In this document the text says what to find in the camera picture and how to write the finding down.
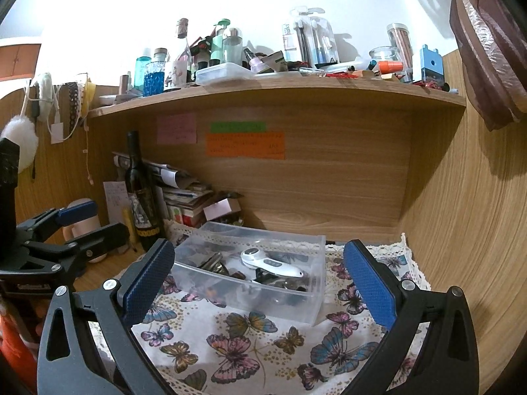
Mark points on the butterfly print lace cloth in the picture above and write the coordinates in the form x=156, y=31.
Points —
x=202, y=348

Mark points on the glass jar with sticks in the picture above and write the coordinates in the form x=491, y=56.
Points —
x=399, y=37

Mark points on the white handwritten note paper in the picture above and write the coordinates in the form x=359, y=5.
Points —
x=117, y=200

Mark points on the white handheld massager device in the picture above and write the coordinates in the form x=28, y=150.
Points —
x=257, y=258

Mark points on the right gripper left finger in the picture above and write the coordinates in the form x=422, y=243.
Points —
x=87, y=344

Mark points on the wooden shelf board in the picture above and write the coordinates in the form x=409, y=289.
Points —
x=293, y=89

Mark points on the orange sticky note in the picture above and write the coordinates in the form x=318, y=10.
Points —
x=258, y=145

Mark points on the stack of books papers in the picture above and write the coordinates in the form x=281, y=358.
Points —
x=181, y=197

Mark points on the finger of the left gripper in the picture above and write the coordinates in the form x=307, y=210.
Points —
x=78, y=246
x=47, y=223

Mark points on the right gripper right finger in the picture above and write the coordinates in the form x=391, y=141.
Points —
x=447, y=362

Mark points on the blue patterned glass bottle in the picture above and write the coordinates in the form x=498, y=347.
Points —
x=154, y=76

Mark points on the white labelled bottle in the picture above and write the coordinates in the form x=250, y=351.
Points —
x=179, y=62

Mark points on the pink satin curtain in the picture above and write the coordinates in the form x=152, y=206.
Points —
x=493, y=52

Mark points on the small white card box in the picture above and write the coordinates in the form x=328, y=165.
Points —
x=221, y=209

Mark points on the black lace headband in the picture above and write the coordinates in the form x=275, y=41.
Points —
x=74, y=105

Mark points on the dark wine bottle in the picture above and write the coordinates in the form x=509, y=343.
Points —
x=146, y=217

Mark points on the clear lidded plastic container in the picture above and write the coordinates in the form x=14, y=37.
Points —
x=222, y=72

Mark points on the metal whisk head massager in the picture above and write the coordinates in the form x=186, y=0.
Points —
x=214, y=264

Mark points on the white fluffy pompom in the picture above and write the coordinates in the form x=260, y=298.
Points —
x=21, y=131

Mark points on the yellow tube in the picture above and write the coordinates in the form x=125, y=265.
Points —
x=128, y=221

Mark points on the green sticky note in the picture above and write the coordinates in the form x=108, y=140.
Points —
x=227, y=127

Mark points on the pink sticky note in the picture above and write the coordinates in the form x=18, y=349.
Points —
x=177, y=129

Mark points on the clear plastic storage box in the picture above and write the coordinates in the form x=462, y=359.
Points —
x=248, y=289

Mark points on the clear toothbrush holder case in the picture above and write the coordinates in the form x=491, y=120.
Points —
x=307, y=37

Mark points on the mint green pump bottle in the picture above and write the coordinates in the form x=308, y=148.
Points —
x=216, y=56

